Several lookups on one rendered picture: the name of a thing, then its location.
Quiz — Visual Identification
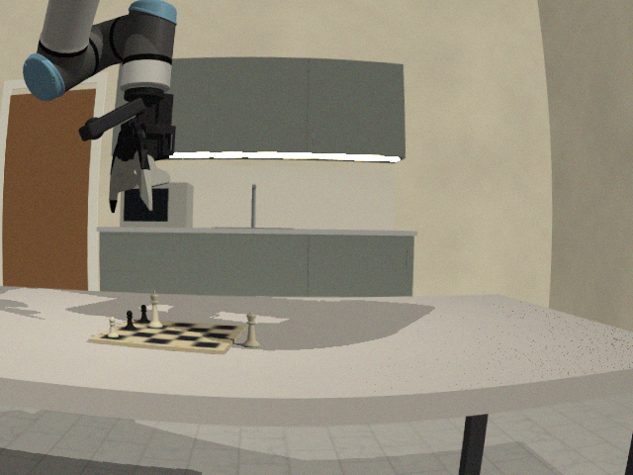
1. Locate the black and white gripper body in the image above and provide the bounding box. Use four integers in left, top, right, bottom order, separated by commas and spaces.
117, 87, 176, 161

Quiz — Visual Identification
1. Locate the black pawn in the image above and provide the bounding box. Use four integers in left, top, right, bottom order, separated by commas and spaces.
125, 311, 136, 331
139, 305, 149, 323

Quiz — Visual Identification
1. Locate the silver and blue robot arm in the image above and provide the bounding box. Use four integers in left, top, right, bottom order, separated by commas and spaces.
23, 0, 177, 142

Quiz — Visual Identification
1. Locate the black and cream chessboard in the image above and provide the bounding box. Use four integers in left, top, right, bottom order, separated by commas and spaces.
88, 319, 246, 354

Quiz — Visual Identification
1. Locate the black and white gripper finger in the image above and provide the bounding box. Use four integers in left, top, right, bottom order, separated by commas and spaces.
133, 131, 170, 212
109, 145, 138, 213

